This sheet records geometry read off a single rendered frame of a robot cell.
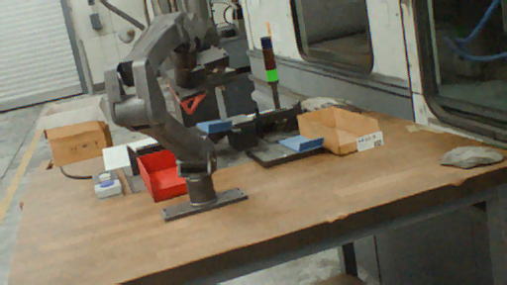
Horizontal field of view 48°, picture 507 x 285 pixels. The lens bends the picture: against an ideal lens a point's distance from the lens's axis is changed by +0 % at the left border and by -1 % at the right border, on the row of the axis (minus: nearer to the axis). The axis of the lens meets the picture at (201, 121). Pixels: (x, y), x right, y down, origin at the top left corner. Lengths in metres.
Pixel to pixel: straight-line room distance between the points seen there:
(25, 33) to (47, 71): 0.78
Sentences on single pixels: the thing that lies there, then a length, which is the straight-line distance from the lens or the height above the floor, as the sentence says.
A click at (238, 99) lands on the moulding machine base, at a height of 0.46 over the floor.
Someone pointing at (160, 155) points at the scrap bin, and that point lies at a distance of 1.65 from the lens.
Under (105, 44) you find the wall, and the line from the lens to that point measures 10.85.
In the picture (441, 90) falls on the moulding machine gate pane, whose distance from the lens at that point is 1.69.
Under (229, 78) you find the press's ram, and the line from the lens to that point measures 1.65.
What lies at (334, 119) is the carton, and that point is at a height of 0.93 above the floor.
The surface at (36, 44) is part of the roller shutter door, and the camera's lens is 10.84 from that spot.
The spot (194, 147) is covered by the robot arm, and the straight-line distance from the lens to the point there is 1.24.
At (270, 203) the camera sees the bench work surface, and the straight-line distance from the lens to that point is 1.28.
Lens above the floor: 1.37
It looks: 12 degrees down
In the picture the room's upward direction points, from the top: 12 degrees counter-clockwise
